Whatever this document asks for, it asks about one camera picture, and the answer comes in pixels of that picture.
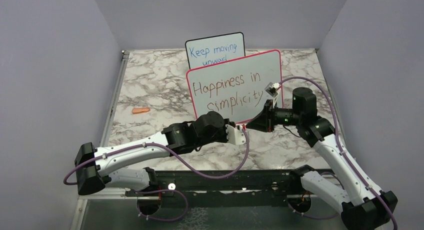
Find black mounting rail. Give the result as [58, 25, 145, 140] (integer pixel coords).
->
[91, 167, 357, 208]

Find black framed whiteboard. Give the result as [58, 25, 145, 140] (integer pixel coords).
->
[185, 31, 246, 70]

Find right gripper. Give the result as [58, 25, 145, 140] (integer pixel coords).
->
[246, 99, 303, 132]

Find aluminium table frame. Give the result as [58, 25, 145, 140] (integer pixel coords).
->
[69, 49, 385, 230]

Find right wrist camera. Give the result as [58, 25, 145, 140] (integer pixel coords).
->
[265, 82, 281, 98]

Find orange marker cap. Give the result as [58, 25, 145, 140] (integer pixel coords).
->
[131, 107, 151, 115]

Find pink framed whiteboard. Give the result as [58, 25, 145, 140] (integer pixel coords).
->
[186, 49, 283, 123]

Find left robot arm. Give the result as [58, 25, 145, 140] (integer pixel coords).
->
[74, 111, 246, 196]

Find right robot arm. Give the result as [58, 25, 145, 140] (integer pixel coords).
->
[246, 87, 398, 230]

